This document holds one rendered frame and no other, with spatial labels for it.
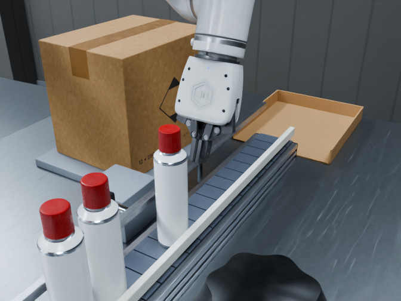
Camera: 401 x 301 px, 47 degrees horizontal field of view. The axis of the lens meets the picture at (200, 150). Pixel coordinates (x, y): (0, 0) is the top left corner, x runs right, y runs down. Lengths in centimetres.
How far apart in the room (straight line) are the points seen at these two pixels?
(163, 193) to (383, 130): 79
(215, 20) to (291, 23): 200
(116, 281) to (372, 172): 69
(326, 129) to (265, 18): 155
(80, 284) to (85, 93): 51
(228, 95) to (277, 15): 203
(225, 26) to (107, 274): 39
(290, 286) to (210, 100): 48
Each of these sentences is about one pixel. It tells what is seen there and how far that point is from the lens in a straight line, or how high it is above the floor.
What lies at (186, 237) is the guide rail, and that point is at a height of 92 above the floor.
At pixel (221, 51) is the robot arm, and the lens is 71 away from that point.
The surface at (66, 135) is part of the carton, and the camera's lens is 109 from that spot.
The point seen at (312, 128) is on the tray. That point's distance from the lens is 129.
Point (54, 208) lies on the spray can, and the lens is 52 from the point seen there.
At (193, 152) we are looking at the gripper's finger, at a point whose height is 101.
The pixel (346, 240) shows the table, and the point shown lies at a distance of 89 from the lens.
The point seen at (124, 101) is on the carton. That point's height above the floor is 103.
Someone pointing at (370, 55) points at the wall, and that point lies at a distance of 266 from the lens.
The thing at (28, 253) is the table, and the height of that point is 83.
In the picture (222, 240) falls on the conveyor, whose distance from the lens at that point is 84.
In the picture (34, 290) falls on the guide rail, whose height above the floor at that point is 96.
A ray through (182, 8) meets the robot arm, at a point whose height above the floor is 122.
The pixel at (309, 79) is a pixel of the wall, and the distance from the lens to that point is 276.
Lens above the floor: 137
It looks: 28 degrees down
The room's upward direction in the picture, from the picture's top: straight up
